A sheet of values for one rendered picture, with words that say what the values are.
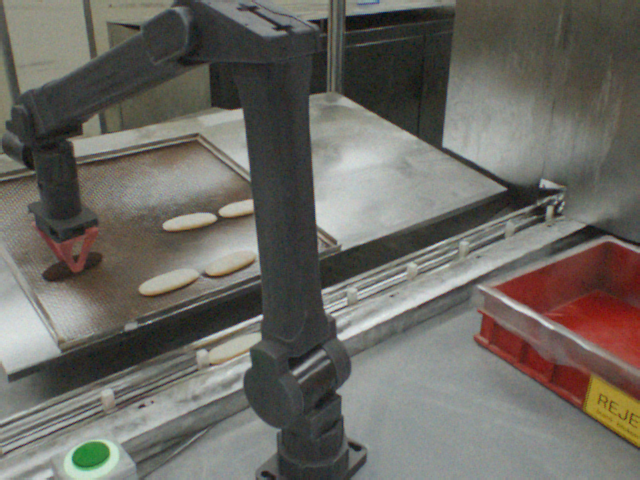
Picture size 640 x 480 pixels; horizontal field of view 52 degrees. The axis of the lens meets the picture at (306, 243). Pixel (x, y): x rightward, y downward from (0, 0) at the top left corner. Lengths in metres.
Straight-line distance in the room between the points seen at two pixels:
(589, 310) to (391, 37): 2.35
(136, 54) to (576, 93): 0.90
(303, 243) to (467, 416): 0.38
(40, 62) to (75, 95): 3.46
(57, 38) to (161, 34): 3.69
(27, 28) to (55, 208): 3.31
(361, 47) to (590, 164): 1.98
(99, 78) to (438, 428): 0.60
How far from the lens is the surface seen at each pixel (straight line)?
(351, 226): 1.24
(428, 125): 3.69
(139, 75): 0.76
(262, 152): 0.63
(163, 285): 1.04
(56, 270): 1.09
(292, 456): 0.78
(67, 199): 1.02
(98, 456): 0.76
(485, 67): 1.51
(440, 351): 1.04
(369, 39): 3.26
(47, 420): 0.91
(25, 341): 0.99
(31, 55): 4.31
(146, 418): 0.86
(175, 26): 0.64
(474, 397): 0.96
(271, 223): 0.65
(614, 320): 1.20
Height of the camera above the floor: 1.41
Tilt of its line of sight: 26 degrees down
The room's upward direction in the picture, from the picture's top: straight up
